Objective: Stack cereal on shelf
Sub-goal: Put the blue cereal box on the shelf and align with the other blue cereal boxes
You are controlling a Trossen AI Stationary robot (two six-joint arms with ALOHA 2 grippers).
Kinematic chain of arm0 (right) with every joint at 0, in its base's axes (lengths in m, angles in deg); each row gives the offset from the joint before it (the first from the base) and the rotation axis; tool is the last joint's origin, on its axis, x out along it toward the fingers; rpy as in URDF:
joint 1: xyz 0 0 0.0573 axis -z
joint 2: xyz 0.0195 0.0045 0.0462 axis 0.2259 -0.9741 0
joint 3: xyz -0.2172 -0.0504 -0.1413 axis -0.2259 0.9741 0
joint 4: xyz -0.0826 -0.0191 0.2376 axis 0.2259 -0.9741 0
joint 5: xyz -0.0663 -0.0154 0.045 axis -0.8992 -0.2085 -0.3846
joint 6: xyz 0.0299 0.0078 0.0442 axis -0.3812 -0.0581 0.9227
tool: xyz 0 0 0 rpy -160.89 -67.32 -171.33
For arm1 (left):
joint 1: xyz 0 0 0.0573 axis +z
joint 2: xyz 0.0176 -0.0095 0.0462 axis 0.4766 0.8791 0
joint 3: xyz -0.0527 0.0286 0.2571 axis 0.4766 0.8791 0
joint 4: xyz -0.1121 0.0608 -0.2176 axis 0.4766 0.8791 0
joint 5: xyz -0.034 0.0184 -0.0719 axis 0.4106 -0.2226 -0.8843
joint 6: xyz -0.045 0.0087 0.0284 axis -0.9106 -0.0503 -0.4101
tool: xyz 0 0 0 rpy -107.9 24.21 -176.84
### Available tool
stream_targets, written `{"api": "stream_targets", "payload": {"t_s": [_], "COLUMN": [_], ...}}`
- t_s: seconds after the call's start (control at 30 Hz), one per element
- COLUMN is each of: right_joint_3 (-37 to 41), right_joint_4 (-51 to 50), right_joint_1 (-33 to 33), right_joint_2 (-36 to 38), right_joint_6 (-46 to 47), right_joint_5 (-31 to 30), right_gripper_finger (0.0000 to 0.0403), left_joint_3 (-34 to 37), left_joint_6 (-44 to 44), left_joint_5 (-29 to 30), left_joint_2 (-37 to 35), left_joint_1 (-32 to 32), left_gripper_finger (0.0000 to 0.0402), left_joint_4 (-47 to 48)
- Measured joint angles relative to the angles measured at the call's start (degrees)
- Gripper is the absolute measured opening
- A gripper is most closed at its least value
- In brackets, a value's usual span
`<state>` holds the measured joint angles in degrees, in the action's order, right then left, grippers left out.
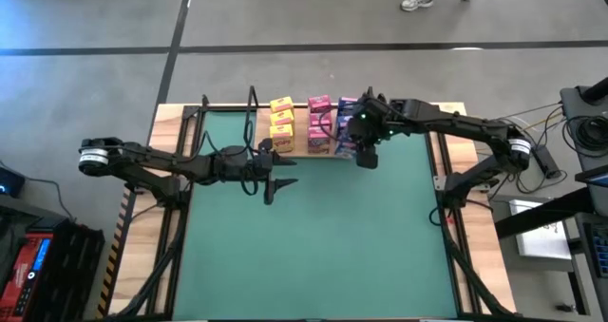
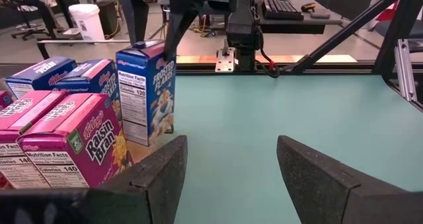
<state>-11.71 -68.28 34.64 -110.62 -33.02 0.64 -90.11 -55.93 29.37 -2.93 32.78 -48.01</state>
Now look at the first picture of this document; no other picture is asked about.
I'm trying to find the green table mat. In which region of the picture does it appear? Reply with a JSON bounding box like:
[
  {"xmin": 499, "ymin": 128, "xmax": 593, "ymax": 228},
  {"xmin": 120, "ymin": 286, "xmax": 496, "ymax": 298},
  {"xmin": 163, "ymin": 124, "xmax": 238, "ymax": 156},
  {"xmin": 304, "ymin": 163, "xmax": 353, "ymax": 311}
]
[{"xmin": 171, "ymin": 110, "xmax": 458, "ymax": 320}]

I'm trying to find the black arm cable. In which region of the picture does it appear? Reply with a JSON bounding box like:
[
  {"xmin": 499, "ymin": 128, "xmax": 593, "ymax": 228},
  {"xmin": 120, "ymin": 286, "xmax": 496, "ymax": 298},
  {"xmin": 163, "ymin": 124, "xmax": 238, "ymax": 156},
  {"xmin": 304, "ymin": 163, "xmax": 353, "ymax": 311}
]
[
  {"xmin": 239, "ymin": 117, "xmax": 260, "ymax": 198},
  {"xmin": 317, "ymin": 106, "xmax": 355, "ymax": 143}
]

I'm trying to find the yellow Corn Pops cereal box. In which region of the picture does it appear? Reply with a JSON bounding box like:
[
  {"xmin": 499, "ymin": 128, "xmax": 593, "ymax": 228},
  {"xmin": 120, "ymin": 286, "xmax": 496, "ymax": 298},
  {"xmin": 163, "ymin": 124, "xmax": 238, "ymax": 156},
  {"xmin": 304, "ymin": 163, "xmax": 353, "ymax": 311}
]
[
  {"xmin": 268, "ymin": 123, "xmax": 295, "ymax": 154},
  {"xmin": 269, "ymin": 108, "xmax": 295, "ymax": 128},
  {"xmin": 269, "ymin": 96, "xmax": 295, "ymax": 114}
]

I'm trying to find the grey cart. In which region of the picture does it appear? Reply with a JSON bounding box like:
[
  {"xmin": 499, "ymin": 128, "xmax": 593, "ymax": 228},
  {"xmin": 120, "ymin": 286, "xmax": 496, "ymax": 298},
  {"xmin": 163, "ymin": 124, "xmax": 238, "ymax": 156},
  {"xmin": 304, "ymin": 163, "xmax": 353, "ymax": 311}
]
[{"xmin": 559, "ymin": 77, "xmax": 608, "ymax": 171}]

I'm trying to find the yellow black hazard tape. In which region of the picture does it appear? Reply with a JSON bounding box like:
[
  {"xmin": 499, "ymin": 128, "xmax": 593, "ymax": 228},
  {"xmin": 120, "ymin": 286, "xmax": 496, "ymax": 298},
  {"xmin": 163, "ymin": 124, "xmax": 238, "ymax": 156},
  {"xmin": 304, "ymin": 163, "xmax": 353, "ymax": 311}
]
[{"xmin": 96, "ymin": 188, "xmax": 137, "ymax": 319}]

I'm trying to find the black device with blue light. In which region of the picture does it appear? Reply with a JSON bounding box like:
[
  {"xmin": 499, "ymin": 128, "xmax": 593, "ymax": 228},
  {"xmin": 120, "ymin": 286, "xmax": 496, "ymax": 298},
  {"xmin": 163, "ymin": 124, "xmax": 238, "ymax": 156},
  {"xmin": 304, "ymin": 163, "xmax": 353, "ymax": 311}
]
[{"xmin": 0, "ymin": 164, "xmax": 27, "ymax": 199}]

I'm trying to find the black laptop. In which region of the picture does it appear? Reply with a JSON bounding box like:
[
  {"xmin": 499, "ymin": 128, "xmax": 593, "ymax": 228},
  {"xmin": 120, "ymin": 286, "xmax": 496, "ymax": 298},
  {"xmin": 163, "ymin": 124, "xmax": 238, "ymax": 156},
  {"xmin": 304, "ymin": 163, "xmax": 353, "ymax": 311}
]
[{"xmin": 574, "ymin": 163, "xmax": 608, "ymax": 190}]

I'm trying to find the black power brick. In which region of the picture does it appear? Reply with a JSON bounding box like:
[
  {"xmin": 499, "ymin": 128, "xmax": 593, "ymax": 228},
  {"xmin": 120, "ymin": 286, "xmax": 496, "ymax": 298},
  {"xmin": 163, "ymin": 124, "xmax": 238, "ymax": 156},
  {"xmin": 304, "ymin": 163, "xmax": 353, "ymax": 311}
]
[{"xmin": 531, "ymin": 143, "xmax": 563, "ymax": 180}]

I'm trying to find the black keyboard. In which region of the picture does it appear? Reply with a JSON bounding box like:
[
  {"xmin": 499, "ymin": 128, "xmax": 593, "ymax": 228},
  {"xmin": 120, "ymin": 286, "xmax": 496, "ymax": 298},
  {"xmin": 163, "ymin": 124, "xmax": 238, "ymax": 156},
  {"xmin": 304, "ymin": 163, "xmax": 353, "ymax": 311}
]
[{"xmin": 587, "ymin": 220, "xmax": 608, "ymax": 279}]

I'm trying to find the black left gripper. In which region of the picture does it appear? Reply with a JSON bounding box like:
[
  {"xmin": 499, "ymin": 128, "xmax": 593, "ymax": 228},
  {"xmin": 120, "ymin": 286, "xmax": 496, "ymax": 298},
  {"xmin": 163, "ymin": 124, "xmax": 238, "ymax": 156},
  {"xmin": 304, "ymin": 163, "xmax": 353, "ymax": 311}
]
[{"xmin": 246, "ymin": 138, "xmax": 299, "ymax": 206}]

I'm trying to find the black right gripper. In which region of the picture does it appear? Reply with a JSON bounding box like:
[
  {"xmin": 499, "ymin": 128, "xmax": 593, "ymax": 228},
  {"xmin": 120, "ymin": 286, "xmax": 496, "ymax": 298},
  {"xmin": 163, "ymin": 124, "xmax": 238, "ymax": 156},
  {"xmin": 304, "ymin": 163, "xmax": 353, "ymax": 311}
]
[{"xmin": 349, "ymin": 86, "xmax": 400, "ymax": 170}]

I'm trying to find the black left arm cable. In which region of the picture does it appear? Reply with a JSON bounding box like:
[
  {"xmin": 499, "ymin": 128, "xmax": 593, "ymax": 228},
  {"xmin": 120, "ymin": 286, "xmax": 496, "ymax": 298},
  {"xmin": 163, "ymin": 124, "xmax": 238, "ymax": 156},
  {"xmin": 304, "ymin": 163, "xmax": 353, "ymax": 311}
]
[{"xmin": 239, "ymin": 117, "xmax": 260, "ymax": 198}]

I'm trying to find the black table frame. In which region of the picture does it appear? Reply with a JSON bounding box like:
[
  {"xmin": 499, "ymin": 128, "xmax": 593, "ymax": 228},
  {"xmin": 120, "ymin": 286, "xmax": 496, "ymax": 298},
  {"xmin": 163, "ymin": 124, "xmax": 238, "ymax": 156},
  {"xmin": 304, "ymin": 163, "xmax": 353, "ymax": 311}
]
[{"xmin": 102, "ymin": 93, "xmax": 523, "ymax": 322}]

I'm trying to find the white paper sheet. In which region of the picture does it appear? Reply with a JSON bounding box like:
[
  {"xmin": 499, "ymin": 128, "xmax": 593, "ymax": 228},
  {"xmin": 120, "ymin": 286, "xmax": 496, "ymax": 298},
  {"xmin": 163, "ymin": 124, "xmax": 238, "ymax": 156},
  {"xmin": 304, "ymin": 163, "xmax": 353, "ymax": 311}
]
[{"xmin": 507, "ymin": 198, "xmax": 574, "ymax": 261}]

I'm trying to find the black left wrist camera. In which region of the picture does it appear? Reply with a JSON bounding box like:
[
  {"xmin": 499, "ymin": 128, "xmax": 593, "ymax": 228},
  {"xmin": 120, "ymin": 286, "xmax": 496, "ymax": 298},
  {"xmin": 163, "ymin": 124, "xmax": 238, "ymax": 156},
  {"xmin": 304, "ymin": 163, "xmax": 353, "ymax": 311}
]
[{"xmin": 218, "ymin": 144, "xmax": 249, "ymax": 167}]

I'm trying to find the red device with blue display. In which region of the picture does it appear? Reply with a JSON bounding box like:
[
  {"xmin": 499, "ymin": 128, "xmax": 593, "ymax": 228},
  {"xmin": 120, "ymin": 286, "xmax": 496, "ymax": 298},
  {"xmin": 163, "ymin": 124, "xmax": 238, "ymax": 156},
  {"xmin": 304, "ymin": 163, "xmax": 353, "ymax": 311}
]
[{"xmin": 0, "ymin": 231, "xmax": 54, "ymax": 322}]

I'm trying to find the black bar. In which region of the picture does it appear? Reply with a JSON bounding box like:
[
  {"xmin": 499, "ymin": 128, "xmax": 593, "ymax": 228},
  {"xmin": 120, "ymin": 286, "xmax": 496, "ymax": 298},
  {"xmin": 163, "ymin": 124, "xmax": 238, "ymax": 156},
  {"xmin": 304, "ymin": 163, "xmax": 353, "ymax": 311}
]
[{"xmin": 493, "ymin": 186, "xmax": 598, "ymax": 240}]

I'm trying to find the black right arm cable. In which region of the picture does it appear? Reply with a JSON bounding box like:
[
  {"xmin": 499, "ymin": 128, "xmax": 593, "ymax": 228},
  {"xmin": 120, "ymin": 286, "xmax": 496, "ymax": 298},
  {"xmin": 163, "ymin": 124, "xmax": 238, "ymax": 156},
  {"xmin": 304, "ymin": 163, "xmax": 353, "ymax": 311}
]
[{"xmin": 317, "ymin": 106, "xmax": 355, "ymax": 143}]

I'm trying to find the black cable coil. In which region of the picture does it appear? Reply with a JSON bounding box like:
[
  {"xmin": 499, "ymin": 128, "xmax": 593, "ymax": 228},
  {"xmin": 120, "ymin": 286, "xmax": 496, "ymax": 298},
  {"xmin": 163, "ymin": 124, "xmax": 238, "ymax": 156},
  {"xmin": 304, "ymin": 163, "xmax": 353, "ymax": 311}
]
[{"xmin": 562, "ymin": 114, "xmax": 608, "ymax": 161}]

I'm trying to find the black crate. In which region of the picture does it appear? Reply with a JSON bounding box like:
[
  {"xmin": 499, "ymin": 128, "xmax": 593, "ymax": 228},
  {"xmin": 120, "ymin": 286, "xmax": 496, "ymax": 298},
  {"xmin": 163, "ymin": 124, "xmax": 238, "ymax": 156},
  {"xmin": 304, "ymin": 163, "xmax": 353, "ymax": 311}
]
[{"xmin": 40, "ymin": 217, "xmax": 106, "ymax": 322}]

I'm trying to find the purple Raisin Bran cereal box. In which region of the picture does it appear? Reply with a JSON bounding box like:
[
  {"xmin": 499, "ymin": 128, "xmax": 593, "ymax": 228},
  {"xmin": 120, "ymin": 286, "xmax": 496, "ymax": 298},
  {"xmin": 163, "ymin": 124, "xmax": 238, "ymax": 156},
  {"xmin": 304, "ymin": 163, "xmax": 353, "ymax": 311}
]
[
  {"xmin": 308, "ymin": 111, "xmax": 333, "ymax": 129},
  {"xmin": 306, "ymin": 125, "xmax": 332, "ymax": 156},
  {"xmin": 307, "ymin": 94, "xmax": 333, "ymax": 114}
]

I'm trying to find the wooden shelf with black frame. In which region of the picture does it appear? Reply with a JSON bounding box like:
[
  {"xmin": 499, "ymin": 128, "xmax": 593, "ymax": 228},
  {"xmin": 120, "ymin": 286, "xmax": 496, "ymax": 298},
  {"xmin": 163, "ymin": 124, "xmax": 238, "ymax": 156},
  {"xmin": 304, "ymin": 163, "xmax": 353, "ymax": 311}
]
[{"xmin": 244, "ymin": 85, "xmax": 362, "ymax": 161}]

